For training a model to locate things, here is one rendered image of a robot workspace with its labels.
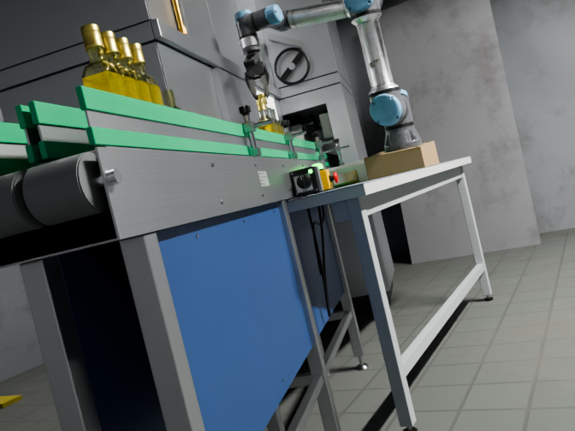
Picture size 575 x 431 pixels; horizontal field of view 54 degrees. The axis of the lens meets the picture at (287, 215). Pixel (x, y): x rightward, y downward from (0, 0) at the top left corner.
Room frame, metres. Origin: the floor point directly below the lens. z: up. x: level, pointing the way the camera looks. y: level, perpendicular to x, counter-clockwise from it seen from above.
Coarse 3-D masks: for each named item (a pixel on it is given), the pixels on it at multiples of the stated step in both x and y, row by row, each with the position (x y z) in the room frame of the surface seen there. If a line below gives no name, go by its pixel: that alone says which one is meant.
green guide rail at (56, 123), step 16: (32, 112) 0.77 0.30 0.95; (48, 112) 0.79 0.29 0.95; (64, 112) 0.83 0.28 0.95; (80, 112) 0.87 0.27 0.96; (48, 128) 0.79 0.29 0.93; (64, 128) 0.83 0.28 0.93; (80, 128) 0.87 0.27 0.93; (48, 144) 0.78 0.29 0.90; (64, 144) 0.81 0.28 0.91; (80, 144) 0.85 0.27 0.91
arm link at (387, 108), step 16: (352, 0) 2.09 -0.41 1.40; (368, 0) 2.07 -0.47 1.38; (352, 16) 2.13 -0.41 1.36; (368, 16) 2.10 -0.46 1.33; (368, 32) 2.12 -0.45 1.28; (368, 48) 2.13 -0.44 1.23; (384, 48) 2.13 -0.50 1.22; (368, 64) 2.14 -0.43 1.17; (384, 64) 2.13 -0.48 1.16; (384, 80) 2.13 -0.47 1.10; (384, 96) 2.10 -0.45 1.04; (400, 96) 2.15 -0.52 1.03; (384, 112) 2.12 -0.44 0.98; (400, 112) 2.12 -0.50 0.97
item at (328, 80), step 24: (264, 0) 3.35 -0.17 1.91; (288, 0) 3.32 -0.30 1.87; (312, 0) 3.29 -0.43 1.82; (312, 48) 3.30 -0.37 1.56; (336, 48) 3.55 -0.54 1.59; (312, 72) 3.31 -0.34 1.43; (336, 72) 3.28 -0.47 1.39; (288, 96) 3.35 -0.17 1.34; (312, 96) 3.32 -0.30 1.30; (336, 96) 3.29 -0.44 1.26
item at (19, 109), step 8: (16, 112) 0.78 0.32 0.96; (24, 112) 0.78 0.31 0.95; (24, 120) 0.77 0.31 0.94; (32, 120) 0.79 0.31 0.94; (24, 128) 0.78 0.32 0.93; (32, 128) 0.79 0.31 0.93; (32, 136) 0.79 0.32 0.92; (32, 144) 0.78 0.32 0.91; (32, 152) 0.77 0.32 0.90; (32, 160) 0.77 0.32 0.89; (40, 160) 0.79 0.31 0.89; (48, 160) 0.80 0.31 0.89; (328, 160) 3.41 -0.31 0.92; (336, 160) 3.78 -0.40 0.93
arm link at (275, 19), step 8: (264, 8) 2.28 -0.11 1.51; (272, 8) 2.26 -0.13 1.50; (256, 16) 2.28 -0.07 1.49; (264, 16) 2.27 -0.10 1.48; (272, 16) 2.26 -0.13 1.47; (280, 16) 2.28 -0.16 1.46; (256, 24) 2.29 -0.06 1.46; (264, 24) 2.29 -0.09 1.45; (272, 24) 2.29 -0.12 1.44; (280, 24) 2.35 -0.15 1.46
